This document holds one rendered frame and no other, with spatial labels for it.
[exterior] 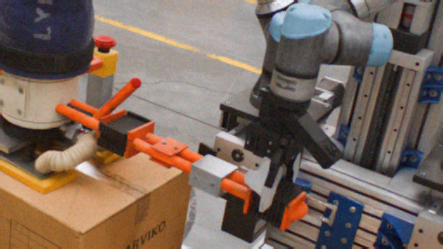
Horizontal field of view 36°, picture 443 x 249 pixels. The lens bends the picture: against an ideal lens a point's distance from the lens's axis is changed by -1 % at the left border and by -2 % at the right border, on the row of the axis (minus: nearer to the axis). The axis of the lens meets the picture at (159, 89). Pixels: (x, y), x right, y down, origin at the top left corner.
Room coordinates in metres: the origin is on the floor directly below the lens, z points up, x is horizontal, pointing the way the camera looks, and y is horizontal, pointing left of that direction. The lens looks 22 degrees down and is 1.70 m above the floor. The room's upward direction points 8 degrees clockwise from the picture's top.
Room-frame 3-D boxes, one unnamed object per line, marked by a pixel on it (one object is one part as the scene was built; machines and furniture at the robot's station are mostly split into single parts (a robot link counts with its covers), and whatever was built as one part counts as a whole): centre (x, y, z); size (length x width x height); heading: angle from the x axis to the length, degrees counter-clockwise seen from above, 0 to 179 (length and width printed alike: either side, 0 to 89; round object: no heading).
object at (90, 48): (1.41, 0.26, 1.19); 0.23 x 0.23 x 0.04
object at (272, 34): (1.63, -0.31, 1.20); 0.13 x 0.12 x 0.14; 179
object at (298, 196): (1.07, -0.23, 1.08); 0.08 x 0.07 x 0.05; 57
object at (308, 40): (1.09, -0.23, 1.38); 0.09 x 0.08 x 0.11; 106
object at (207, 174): (1.15, -0.12, 1.07); 0.07 x 0.07 x 0.04; 57
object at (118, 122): (1.27, 0.06, 1.08); 0.10 x 0.08 x 0.06; 147
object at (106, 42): (1.96, 0.18, 1.02); 0.07 x 0.07 x 0.04
